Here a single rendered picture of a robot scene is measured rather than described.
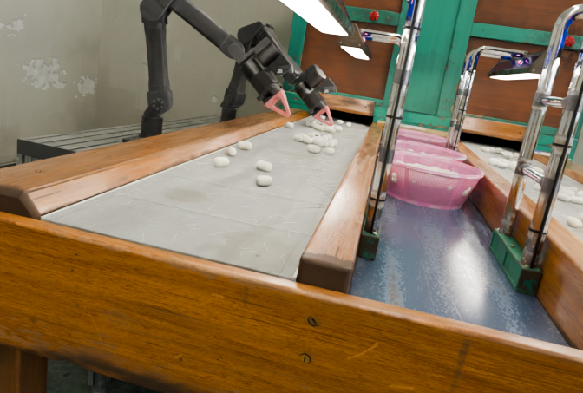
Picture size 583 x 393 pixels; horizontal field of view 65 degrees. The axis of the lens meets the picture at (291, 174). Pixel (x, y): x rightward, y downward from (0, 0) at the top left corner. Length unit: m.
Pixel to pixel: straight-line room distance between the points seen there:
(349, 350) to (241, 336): 0.11
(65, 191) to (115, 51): 3.16
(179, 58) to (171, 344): 3.05
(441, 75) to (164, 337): 1.92
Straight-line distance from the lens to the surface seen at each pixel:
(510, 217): 0.92
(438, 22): 2.28
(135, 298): 0.53
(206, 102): 3.39
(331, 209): 0.65
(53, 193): 0.63
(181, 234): 0.56
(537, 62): 1.52
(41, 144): 1.32
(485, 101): 2.30
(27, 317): 0.63
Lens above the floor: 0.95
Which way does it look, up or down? 13 degrees down
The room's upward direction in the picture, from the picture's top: 9 degrees clockwise
